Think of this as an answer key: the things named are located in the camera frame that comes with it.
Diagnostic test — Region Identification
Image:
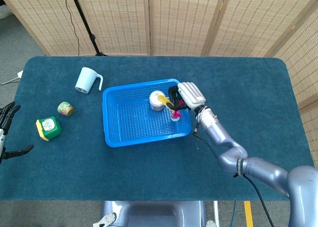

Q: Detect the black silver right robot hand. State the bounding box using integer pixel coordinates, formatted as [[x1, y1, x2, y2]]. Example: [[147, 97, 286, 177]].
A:
[[168, 81, 207, 112]]

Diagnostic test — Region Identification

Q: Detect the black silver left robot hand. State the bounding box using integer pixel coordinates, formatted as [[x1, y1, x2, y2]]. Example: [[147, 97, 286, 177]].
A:
[[0, 101, 35, 165]]

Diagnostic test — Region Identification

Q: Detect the colourful feather shuttlecock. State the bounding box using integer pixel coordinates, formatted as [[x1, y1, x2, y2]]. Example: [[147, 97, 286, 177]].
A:
[[158, 94, 186, 122]]

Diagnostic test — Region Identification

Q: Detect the clear jar with brown pellets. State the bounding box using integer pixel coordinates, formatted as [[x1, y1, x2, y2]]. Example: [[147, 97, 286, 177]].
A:
[[149, 90, 166, 111]]

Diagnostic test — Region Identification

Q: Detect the green container with yellow lid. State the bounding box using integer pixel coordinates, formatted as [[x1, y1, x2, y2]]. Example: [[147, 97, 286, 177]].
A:
[[36, 116, 62, 142]]

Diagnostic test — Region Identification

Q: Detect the small floral printed cup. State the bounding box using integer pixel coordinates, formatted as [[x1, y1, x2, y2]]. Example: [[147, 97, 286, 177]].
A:
[[57, 101, 75, 117]]

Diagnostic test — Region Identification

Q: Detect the pale blue mug with handle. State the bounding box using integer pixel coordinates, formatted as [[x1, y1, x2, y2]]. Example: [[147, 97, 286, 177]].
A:
[[75, 67, 104, 95]]

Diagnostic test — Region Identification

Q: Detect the blue perforated plastic basket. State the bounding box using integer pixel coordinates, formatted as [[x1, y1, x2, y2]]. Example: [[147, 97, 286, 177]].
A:
[[102, 78, 192, 148]]

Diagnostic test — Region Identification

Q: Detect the dark blue table mat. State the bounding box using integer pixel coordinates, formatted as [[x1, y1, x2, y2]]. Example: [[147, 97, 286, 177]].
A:
[[0, 56, 315, 202]]

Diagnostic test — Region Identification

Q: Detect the white shoe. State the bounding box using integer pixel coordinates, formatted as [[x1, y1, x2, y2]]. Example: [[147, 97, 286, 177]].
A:
[[0, 3, 12, 19]]

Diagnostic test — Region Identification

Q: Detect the black tripod stand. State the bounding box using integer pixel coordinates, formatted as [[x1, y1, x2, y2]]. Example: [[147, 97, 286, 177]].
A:
[[68, 0, 109, 57]]

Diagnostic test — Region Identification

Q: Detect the grey-blue robot torso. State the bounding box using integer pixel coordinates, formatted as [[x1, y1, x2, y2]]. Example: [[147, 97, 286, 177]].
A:
[[93, 200, 217, 227]]

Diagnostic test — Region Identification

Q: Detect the yellow floor tape strip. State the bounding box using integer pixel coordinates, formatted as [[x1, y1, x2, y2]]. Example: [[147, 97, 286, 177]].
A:
[[243, 201, 254, 227]]

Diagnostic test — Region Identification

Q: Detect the white power adapter with cord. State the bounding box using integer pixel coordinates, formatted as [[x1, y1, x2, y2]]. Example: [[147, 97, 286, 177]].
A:
[[0, 70, 24, 85]]

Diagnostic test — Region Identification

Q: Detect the thin black hanging cable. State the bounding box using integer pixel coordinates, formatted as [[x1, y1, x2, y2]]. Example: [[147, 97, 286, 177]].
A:
[[60, 0, 80, 56]]

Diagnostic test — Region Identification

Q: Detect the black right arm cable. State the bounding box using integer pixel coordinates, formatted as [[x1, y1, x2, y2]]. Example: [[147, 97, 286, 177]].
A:
[[192, 129, 276, 227]]

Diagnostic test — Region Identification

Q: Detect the blue floor cable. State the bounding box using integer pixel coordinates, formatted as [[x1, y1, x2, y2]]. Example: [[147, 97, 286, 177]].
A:
[[230, 201, 237, 227]]

